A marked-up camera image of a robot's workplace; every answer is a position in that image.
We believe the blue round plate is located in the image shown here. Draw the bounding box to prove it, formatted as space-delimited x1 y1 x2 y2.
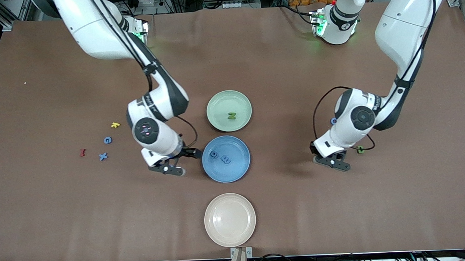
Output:
201 134 252 184

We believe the pale green round plate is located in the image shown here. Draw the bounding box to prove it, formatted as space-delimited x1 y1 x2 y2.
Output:
206 89 253 133

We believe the beige round plate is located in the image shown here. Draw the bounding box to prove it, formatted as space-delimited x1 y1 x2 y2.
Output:
203 192 258 248

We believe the white power strip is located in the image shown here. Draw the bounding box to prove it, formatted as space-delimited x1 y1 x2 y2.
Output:
222 0 250 9

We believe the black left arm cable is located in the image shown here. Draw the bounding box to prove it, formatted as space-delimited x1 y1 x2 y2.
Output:
307 0 442 153

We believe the metal table edge bracket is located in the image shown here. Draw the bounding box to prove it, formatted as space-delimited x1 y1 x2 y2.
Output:
227 246 253 261

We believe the black cable under table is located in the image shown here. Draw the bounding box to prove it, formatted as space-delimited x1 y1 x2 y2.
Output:
258 250 380 261

